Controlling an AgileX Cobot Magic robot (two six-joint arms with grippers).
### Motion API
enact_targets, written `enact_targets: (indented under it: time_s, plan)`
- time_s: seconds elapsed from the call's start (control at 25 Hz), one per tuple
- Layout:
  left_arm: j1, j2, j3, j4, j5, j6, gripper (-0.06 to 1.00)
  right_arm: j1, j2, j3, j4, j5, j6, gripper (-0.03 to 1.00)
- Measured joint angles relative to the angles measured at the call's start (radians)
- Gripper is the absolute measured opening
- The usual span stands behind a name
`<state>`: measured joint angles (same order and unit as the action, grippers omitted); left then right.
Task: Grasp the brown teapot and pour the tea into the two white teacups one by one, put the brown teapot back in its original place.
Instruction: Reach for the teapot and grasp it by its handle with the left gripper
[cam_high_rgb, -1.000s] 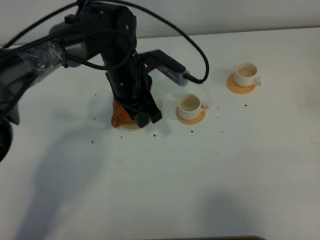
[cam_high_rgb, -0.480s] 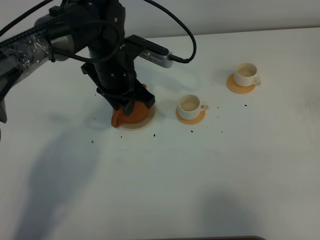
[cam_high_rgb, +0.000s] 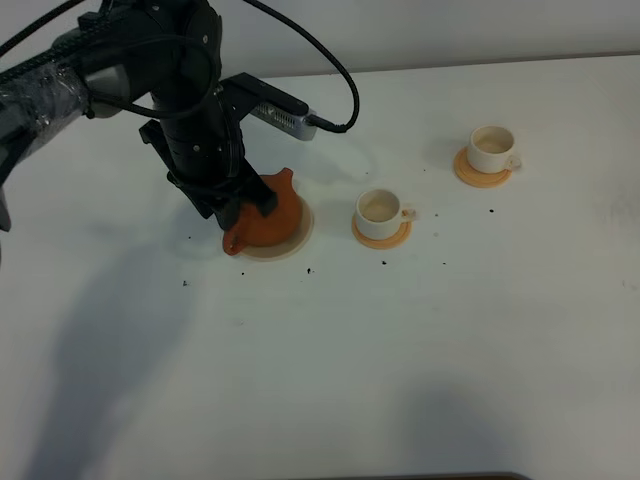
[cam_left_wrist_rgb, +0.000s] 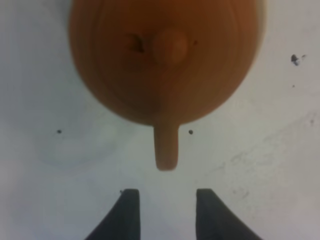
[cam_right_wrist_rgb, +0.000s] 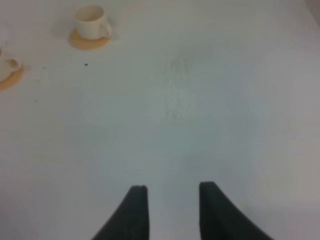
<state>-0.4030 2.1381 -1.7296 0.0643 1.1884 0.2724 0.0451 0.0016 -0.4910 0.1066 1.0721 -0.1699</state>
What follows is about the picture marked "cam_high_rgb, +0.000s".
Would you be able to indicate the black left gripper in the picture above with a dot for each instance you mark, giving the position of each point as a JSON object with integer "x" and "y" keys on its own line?
{"x": 200, "y": 160}

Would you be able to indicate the brown clay teapot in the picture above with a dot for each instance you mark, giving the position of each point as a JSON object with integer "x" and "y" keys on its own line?
{"x": 255, "y": 230}

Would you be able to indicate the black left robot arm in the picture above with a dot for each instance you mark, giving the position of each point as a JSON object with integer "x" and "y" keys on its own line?
{"x": 156, "y": 59}

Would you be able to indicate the beige round teapot coaster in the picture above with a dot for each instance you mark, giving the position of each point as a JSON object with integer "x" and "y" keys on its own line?
{"x": 288, "y": 248}

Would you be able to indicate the near white teacup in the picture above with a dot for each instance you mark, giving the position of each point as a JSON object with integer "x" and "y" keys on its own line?
{"x": 380, "y": 213}

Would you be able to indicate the white teacup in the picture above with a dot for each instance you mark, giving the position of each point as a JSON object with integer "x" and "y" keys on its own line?
{"x": 380, "y": 213}
{"x": 492, "y": 150}

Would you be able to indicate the near orange cup coaster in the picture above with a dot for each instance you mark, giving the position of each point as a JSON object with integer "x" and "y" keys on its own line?
{"x": 396, "y": 240}

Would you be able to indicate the orange cup coaster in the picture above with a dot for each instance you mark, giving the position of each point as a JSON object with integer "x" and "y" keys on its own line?
{"x": 396, "y": 240}
{"x": 468, "y": 175}

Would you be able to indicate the far orange cup coaster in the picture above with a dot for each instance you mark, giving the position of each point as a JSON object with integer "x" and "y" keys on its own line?
{"x": 468, "y": 175}

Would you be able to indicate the far white teacup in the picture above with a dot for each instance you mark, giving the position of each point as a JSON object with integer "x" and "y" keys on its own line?
{"x": 492, "y": 150}

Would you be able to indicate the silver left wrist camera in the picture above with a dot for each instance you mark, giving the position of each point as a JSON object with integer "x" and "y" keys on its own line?
{"x": 249, "y": 95}

